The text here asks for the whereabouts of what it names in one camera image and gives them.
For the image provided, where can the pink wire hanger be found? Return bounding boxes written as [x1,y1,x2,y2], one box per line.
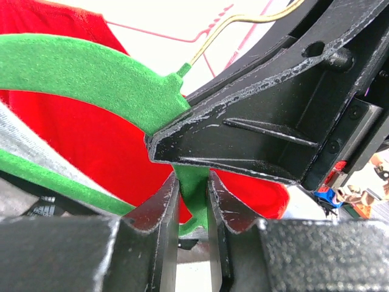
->
[108,1,279,80]

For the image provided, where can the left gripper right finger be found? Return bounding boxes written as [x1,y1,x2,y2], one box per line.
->
[207,172,388,291]

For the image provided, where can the red t shirt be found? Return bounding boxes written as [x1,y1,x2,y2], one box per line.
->
[0,0,289,224]

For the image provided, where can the green velvet hanger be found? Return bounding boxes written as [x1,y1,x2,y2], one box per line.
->
[0,0,305,238]

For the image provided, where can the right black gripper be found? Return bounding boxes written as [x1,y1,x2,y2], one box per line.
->
[147,0,388,190]

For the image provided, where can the grey t shirt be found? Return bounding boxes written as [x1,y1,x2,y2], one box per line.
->
[1,103,133,216]

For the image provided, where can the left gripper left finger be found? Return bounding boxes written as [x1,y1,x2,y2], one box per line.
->
[1,175,179,291]

